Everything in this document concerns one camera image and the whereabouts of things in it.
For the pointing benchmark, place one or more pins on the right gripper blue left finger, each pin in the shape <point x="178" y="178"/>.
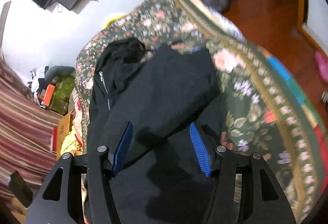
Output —
<point x="118" y="146"/>

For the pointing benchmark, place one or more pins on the floral green bedspread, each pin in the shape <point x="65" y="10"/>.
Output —
<point x="266" y="111"/>

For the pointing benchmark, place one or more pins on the green patterned box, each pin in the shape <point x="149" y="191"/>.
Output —
<point x="61" y="95"/>

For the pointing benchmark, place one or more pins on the striped red curtain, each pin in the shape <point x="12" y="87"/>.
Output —
<point x="26" y="133"/>

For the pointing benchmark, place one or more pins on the black zip hoodie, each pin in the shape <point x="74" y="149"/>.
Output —
<point x="161" y="180"/>

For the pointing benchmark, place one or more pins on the grey cloth bundle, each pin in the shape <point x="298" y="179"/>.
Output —
<point x="55" y="73"/>

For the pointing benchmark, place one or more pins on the brown cardboard box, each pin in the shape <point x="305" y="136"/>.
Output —
<point x="63" y="128"/>

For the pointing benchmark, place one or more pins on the orange box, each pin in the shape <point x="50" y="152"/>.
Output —
<point x="48" y="95"/>

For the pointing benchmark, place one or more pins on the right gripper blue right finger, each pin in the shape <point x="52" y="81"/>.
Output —
<point x="205" y="148"/>

